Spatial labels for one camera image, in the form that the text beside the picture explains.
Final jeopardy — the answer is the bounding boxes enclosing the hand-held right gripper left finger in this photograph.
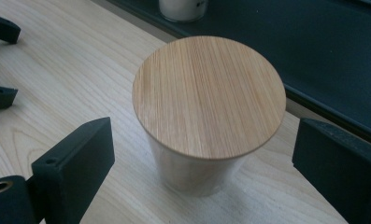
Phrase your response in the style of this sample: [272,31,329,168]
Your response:
[32,117,116,224]

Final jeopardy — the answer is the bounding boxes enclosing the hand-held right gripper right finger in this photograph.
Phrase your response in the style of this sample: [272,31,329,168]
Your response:
[292,118,371,224]

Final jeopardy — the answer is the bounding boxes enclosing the pale glass jar wooden lid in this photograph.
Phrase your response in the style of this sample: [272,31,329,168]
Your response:
[132,35,287,198]

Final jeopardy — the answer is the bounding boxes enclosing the glass shaker jar silver lid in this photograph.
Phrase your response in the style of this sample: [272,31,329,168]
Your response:
[158,0,209,23]

